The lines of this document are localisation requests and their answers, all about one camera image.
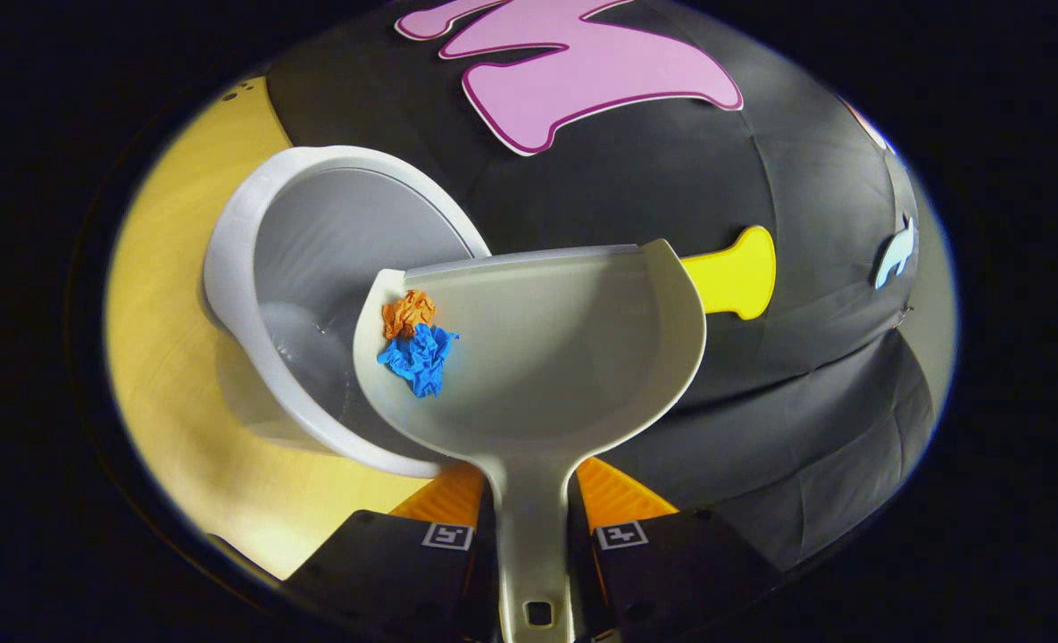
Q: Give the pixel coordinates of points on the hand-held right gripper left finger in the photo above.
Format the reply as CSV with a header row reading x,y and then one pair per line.
x,y
386,572

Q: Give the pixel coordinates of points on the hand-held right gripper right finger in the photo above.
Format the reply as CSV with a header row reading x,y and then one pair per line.
x,y
671,572

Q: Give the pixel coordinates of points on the blue paper trash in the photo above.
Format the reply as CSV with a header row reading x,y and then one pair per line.
x,y
417,359

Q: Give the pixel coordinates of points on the white dustpan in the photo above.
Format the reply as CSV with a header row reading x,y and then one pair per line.
x,y
564,357

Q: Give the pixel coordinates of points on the orange paper trash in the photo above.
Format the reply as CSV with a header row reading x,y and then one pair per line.
x,y
408,313

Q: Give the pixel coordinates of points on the white ribbed garbage bin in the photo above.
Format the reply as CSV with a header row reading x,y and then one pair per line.
x,y
314,232

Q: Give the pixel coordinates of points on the wooden desktop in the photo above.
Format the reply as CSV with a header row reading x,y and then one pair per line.
x,y
171,357

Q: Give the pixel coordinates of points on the black backdrop cloth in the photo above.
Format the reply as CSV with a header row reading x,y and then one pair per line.
x,y
636,179

